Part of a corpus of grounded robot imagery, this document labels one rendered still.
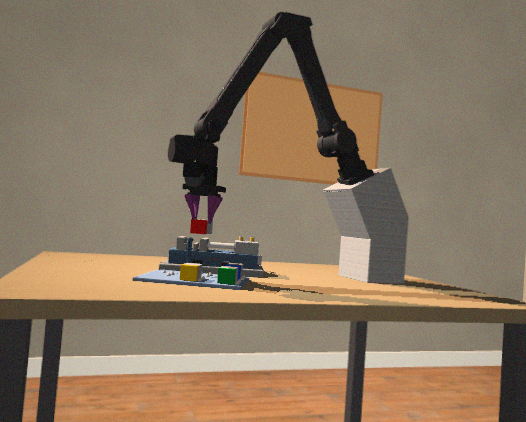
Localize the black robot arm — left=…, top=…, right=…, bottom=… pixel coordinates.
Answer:
left=168, top=12, right=374, bottom=187

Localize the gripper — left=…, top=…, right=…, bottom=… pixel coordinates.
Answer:
left=182, top=184, right=226, bottom=224

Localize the beige block with yellow end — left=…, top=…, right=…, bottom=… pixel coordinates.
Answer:
left=179, top=263, right=202, bottom=281

